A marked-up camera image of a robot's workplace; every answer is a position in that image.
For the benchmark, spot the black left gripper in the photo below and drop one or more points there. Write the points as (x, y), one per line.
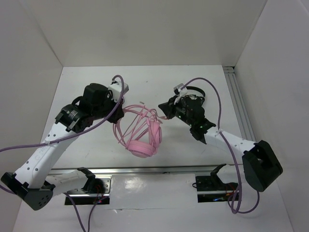
(118, 114)

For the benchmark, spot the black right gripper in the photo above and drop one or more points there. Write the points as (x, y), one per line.
(168, 108)

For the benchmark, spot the pink gaming headset with cable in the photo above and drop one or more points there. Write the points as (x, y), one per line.
(143, 136)

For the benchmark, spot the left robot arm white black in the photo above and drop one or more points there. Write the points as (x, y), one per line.
(32, 182)

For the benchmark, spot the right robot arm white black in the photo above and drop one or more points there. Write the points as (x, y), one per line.
(260, 164)

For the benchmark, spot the black headphones on right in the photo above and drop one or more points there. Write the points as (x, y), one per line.
(196, 94)

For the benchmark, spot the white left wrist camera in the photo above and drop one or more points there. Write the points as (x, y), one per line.
(115, 87)

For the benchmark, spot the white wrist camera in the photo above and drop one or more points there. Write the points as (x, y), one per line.
(115, 87)
(180, 91)

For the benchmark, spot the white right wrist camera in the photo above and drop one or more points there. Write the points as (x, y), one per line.
(180, 91)

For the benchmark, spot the aluminium front rail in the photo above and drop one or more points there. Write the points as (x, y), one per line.
(154, 170)

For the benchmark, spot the aluminium side rail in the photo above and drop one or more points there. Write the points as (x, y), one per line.
(242, 116)

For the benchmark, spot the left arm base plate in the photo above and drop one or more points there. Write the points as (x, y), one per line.
(99, 193)

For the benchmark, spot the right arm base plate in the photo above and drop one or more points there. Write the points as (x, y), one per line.
(212, 189)

